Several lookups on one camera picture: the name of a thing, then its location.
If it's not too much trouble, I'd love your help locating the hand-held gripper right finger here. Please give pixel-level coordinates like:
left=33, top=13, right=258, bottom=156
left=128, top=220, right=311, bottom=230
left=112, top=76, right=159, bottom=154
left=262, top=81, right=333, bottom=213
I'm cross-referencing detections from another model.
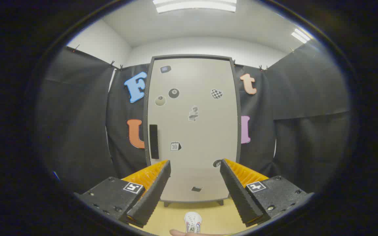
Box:
left=220, top=159, right=315, bottom=227

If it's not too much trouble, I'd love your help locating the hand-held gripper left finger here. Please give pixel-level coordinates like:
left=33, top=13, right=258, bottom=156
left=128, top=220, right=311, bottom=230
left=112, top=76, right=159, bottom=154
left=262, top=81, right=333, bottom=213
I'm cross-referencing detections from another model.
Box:
left=74, top=160, right=171, bottom=227

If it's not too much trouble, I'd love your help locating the white sneaker shoe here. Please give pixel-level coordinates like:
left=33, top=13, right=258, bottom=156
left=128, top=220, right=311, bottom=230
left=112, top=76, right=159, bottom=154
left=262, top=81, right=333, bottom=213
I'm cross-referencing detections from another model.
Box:
left=184, top=211, right=202, bottom=234

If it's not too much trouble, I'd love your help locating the grey shoe cabinet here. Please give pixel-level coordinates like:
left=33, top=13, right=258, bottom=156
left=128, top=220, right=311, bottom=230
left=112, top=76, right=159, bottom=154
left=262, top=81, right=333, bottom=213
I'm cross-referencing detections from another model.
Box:
left=143, top=54, right=242, bottom=207

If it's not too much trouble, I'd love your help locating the black backdrop cloth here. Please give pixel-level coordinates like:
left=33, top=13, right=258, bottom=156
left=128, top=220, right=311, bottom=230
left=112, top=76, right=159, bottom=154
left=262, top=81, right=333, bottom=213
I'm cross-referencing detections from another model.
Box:
left=36, top=41, right=352, bottom=194

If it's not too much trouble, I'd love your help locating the small ceiling light panel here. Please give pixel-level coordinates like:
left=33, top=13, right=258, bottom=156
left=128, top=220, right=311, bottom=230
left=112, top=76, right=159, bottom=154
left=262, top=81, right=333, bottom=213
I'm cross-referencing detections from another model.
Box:
left=291, top=28, right=311, bottom=44

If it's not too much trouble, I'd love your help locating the large ceiling light panel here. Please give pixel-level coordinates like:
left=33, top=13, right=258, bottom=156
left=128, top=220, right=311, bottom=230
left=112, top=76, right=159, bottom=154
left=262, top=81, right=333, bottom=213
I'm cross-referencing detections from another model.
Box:
left=152, top=0, right=237, bottom=13

